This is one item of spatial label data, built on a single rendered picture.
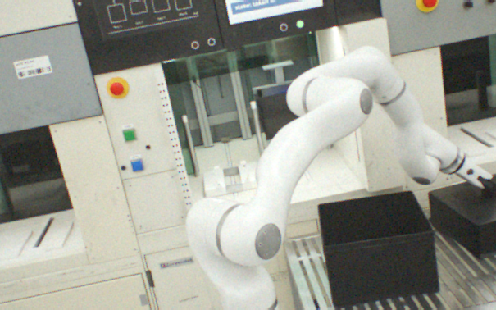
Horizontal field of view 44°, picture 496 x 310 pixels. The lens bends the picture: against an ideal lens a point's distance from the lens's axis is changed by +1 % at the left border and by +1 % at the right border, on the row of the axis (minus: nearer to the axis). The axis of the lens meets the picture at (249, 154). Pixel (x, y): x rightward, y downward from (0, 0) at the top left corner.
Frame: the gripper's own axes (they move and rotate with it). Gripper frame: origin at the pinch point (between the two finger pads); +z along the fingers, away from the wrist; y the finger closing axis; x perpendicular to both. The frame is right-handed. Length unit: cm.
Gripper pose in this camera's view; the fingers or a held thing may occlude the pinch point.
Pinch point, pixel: (491, 188)
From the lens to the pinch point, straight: 194.0
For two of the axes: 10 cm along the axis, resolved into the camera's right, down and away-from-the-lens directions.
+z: 8.1, 4.9, 3.1
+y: -2.0, -2.6, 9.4
